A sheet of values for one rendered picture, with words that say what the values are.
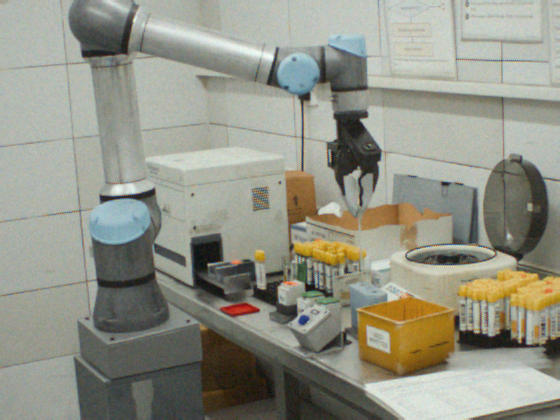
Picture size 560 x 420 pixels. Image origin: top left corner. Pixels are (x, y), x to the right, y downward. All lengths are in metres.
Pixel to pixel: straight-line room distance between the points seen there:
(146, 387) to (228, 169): 0.76
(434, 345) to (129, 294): 0.58
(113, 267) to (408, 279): 0.64
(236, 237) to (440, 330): 0.84
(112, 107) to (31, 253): 1.80
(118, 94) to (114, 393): 0.58
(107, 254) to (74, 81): 1.88
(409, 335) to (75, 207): 2.16
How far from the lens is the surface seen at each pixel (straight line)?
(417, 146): 2.92
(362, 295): 2.22
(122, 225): 2.10
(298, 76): 2.03
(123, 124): 2.21
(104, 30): 2.06
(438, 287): 2.30
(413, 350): 2.03
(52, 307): 4.02
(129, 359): 2.11
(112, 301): 2.14
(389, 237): 2.62
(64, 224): 3.97
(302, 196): 3.23
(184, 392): 2.18
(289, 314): 2.38
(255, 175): 2.75
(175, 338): 2.13
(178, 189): 2.72
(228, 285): 2.57
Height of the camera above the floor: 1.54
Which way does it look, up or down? 13 degrees down
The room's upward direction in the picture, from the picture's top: 3 degrees counter-clockwise
